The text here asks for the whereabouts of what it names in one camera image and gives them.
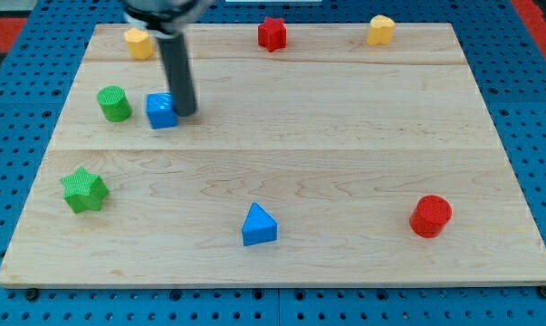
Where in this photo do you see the green cylinder block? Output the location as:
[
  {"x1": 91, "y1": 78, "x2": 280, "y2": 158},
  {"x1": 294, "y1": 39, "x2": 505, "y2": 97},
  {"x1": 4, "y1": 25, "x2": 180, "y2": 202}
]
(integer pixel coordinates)
[{"x1": 96, "y1": 85, "x2": 132, "y2": 122}]

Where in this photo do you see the yellow heart block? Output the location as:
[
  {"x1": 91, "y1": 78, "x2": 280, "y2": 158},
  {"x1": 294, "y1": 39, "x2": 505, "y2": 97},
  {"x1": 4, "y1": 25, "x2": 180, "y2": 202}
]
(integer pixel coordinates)
[{"x1": 367, "y1": 14, "x2": 396, "y2": 45}]

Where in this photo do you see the blue cube block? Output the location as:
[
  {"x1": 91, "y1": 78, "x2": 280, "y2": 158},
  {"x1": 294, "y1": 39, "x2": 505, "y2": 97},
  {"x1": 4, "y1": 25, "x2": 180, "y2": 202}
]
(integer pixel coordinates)
[{"x1": 146, "y1": 92, "x2": 177, "y2": 129}]

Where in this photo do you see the green star block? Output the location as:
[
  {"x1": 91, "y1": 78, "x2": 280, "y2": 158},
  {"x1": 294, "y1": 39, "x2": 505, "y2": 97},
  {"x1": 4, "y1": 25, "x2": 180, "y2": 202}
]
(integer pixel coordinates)
[{"x1": 60, "y1": 167, "x2": 109, "y2": 214}]

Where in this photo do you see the wooden board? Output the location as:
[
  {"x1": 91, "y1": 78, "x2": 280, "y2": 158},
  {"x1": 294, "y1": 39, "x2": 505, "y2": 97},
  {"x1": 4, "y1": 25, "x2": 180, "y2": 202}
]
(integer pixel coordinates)
[{"x1": 0, "y1": 24, "x2": 546, "y2": 289}]

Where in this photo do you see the yellow hexagon block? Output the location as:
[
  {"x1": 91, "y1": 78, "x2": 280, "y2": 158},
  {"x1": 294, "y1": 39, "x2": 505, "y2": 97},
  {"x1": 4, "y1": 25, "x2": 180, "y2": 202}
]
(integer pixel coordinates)
[{"x1": 124, "y1": 28, "x2": 154, "y2": 60}]

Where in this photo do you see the red star block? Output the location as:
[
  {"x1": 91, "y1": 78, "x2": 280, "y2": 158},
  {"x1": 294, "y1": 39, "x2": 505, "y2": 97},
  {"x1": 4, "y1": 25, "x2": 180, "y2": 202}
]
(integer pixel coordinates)
[{"x1": 257, "y1": 17, "x2": 287, "y2": 53}]

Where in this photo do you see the blue triangle block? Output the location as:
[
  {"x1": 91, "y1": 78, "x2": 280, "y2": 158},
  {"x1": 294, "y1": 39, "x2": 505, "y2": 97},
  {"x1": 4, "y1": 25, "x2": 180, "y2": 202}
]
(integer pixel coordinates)
[{"x1": 241, "y1": 202, "x2": 278, "y2": 246}]

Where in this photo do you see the red cylinder block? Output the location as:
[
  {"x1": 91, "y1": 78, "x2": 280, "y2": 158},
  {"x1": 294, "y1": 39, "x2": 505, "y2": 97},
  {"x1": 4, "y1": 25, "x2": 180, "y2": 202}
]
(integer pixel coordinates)
[{"x1": 409, "y1": 195, "x2": 453, "y2": 238}]

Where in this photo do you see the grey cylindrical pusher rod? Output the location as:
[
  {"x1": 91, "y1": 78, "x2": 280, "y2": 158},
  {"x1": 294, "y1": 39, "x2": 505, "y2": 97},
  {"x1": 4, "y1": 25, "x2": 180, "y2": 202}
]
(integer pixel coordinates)
[{"x1": 158, "y1": 34, "x2": 197, "y2": 117}]

